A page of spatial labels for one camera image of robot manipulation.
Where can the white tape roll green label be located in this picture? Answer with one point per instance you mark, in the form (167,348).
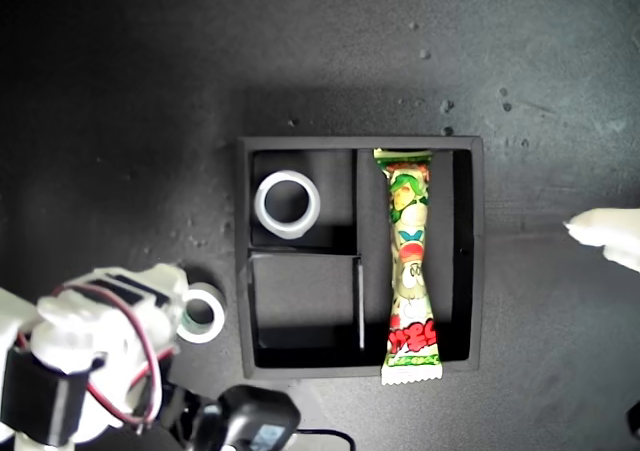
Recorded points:
(200,335)

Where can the plain white tape roll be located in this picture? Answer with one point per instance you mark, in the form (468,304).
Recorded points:
(287,230)

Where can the black tray with wells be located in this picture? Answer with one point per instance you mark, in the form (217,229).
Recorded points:
(305,301)

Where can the snack bar green printed wrapper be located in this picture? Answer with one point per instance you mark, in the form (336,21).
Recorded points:
(410,251)

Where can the black camera box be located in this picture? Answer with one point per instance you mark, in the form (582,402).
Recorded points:
(635,421)
(250,411)

